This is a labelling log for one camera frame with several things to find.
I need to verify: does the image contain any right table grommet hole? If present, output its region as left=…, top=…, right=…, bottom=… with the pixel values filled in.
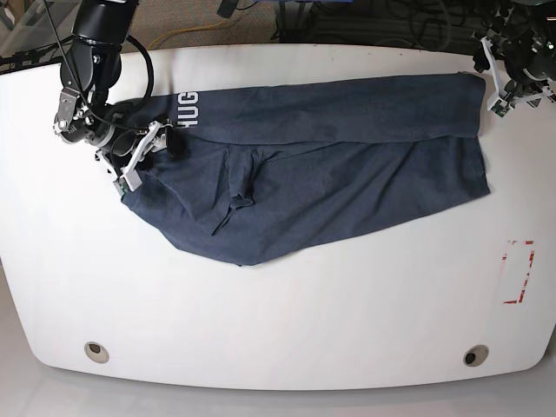
left=463, top=345, right=489, bottom=367

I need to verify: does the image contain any yellow cable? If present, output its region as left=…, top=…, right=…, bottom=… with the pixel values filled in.
left=149, top=17, right=229, bottom=50

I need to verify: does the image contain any red tape rectangle marking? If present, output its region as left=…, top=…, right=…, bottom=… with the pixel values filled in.
left=497, top=240, right=536, bottom=305

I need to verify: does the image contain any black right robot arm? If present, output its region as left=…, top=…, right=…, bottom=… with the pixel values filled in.
left=54, top=1, right=155, bottom=175

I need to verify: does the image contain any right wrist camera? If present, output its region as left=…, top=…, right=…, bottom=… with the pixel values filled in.
left=113, top=171, right=142, bottom=195

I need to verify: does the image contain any dark blue T-shirt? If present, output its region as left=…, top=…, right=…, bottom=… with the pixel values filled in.
left=122, top=73, right=489, bottom=266

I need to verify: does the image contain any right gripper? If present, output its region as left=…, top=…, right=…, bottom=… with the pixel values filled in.
left=95, top=119, right=187, bottom=181

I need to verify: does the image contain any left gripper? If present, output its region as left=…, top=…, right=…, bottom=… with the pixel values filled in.
left=473, top=30, right=555, bottom=107

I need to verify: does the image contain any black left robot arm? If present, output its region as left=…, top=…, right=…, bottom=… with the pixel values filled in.
left=471, top=1, right=555, bottom=117

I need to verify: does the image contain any left table grommet hole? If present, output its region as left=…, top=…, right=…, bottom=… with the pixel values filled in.
left=84, top=341, right=109, bottom=364

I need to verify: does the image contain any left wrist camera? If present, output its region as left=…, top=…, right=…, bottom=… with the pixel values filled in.
left=487, top=96, right=513, bottom=118

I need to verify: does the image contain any table grommet hole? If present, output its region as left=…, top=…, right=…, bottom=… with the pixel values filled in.
left=463, top=345, right=489, bottom=367
left=84, top=341, right=109, bottom=364

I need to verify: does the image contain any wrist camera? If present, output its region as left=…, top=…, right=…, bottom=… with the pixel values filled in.
left=113, top=171, right=142, bottom=195
left=487, top=96, right=513, bottom=118

